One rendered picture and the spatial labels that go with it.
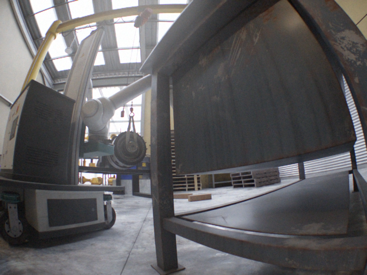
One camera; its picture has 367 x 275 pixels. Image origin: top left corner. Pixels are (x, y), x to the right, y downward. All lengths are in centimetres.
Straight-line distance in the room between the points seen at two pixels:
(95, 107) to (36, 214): 65
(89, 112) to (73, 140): 29
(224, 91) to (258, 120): 14
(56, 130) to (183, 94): 73
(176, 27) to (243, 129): 43
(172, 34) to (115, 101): 60
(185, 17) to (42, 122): 84
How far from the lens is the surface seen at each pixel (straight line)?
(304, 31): 41
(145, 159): 560
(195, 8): 59
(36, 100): 101
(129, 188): 505
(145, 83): 114
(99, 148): 113
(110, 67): 896
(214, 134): 45
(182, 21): 62
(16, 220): 94
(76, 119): 125
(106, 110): 104
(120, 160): 240
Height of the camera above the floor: 35
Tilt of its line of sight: 15 degrees up
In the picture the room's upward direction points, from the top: 3 degrees counter-clockwise
